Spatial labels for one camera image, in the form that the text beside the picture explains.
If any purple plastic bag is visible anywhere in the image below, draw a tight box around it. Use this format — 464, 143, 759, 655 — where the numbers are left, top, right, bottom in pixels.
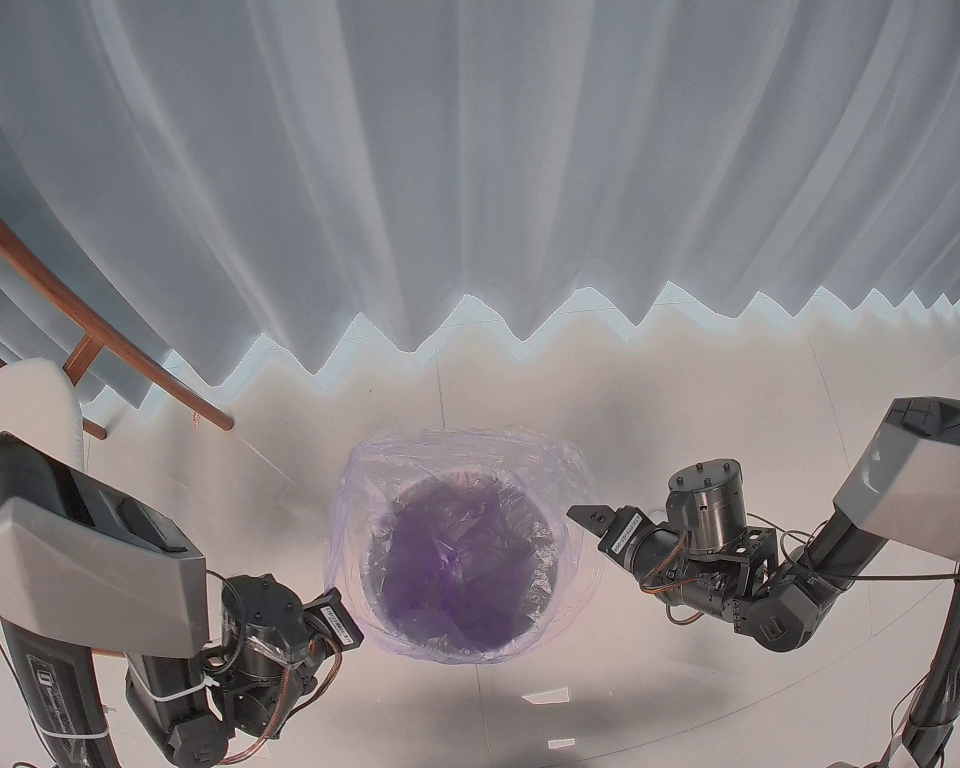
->
324, 423, 605, 667

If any pale blue curtain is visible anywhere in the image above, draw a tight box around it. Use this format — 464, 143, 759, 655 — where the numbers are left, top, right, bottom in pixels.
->
0, 0, 960, 410

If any white trash bin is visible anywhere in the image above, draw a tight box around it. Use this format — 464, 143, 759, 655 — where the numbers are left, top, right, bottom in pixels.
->
360, 459, 565, 657

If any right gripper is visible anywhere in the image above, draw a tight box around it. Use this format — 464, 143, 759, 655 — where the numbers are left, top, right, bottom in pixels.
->
597, 510, 689, 594

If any white padded wooden chair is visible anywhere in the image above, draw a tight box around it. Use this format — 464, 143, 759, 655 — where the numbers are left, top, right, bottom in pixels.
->
0, 217, 235, 481

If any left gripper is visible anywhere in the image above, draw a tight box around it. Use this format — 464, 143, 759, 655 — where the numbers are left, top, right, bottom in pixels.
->
300, 587, 366, 657

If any black cable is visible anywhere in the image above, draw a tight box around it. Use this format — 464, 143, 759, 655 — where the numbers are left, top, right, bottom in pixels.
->
776, 525, 960, 583

